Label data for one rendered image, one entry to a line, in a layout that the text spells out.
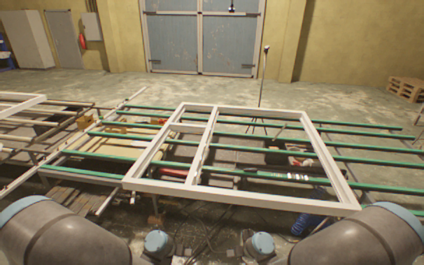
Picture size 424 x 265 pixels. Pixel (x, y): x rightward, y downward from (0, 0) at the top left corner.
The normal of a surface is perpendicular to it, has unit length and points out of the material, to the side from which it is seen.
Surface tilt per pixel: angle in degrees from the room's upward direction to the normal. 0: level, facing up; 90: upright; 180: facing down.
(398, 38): 90
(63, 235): 23
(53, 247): 32
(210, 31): 90
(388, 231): 15
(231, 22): 90
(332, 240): 38
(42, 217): 5
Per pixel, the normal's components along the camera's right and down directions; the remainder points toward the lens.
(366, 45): -0.15, 0.48
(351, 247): -0.41, -0.62
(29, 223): -0.09, -0.73
